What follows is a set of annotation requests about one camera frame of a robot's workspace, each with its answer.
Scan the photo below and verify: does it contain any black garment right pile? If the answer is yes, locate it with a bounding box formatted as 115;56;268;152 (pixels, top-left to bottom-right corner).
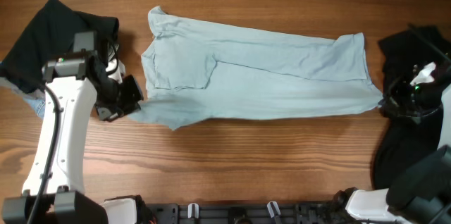
371;25;450;189

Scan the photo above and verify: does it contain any light blue t-shirt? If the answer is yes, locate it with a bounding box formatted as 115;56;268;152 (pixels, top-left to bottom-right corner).
132;7;382;130

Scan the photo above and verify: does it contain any folded black garment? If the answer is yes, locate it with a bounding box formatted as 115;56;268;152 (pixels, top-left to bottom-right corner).
1;0;119;94

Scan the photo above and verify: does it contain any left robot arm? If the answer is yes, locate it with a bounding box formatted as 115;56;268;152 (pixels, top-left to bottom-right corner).
1;31;151;223

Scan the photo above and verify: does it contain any folded grey garment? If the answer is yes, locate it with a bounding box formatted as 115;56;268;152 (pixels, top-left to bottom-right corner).
1;77;45;100

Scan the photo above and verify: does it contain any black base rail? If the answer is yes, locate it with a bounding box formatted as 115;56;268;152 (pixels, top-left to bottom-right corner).
147;201;353;224

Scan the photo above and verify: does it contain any folded blue denim garment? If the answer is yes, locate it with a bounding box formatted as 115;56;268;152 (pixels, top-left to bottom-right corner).
22;92;46;119

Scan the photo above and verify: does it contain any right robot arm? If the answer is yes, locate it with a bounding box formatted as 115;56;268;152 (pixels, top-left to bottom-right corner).
345;86;450;224

